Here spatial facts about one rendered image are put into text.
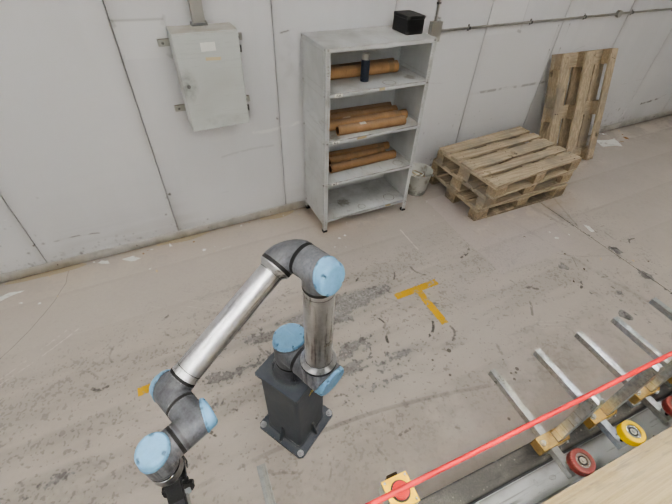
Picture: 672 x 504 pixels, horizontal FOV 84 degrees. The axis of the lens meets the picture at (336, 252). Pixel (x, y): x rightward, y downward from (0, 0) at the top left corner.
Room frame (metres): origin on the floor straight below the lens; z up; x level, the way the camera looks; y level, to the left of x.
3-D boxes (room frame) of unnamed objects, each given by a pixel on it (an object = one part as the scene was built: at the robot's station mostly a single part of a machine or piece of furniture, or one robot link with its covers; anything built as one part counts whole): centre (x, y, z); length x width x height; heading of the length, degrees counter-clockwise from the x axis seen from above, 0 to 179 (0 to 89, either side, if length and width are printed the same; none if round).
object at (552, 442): (0.57, -0.83, 0.81); 0.14 x 0.06 x 0.05; 115
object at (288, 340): (0.94, 0.18, 0.79); 0.17 x 0.15 x 0.18; 50
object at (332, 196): (3.07, -0.17, 0.78); 0.90 x 0.45 x 1.55; 117
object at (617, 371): (0.86, -1.23, 0.81); 0.44 x 0.03 x 0.04; 25
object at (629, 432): (0.58, -1.09, 0.85); 0.08 x 0.08 x 0.11
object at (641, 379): (0.69, -1.08, 0.93); 0.04 x 0.04 x 0.48; 25
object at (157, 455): (0.36, 0.46, 1.13); 0.10 x 0.09 x 0.12; 140
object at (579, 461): (0.47, -0.86, 0.85); 0.08 x 0.08 x 0.11
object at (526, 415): (0.65, -0.78, 0.80); 0.44 x 0.03 x 0.04; 25
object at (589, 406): (0.58, -0.85, 0.89); 0.04 x 0.04 x 0.48; 25
